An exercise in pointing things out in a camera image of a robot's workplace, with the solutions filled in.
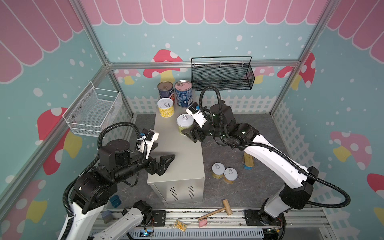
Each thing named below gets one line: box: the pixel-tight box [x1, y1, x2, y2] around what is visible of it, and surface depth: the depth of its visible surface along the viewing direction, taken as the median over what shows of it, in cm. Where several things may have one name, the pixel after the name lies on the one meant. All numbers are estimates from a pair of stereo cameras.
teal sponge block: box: [109, 195, 122, 208], surface depth 80 cm
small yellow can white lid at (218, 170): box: [211, 162, 226, 180], surface depth 87 cm
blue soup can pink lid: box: [174, 80, 193, 107], surface depth 72 cm
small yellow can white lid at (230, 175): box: [223, 167, 238, 185], surface depth 85 cm
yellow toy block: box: [174, 220, 187, 232], surface depth 73 cm
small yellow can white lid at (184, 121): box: [176, 113, 195, 136], surface depth 64 cm
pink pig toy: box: [198, 218, 208, 228], surface depth 74 cm
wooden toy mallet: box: [197, 199, 233, 221], surface depth 78 cm
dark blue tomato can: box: [157, 81, 175, 103], surface depth 72 cm
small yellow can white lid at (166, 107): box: [157, 97, 175, 118], surface depth 71 cm
